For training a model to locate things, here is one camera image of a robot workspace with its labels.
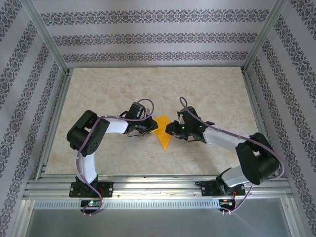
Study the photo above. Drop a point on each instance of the orange paper sheet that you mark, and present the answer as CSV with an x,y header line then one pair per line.
x,y
163,138

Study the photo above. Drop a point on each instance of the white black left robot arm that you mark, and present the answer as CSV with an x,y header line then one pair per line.
x,y
117,127

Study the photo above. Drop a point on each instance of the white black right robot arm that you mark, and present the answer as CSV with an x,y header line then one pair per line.
x,y
222,139

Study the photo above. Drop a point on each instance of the small controller board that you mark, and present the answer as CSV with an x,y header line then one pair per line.
x,y
225,202

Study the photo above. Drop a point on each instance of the controller board with green light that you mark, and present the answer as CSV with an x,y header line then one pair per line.
x,y
91,203

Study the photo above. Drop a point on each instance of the grey metal bottom panel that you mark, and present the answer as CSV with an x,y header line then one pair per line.
x,y
158,224

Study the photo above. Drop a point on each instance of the aluminium mounting rail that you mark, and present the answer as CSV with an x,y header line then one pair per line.
x,y
153,188

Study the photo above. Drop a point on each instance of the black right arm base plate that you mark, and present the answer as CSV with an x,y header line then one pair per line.
x,y
207,188

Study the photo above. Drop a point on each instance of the aluminium side rail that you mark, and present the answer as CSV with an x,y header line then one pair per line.
x,y
256,111
53,128

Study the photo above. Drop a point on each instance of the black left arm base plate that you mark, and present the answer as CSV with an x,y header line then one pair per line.
x,y
108,188

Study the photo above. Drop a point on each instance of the aluminium frame post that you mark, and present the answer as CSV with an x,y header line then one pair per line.
x,y
47,37
265,37

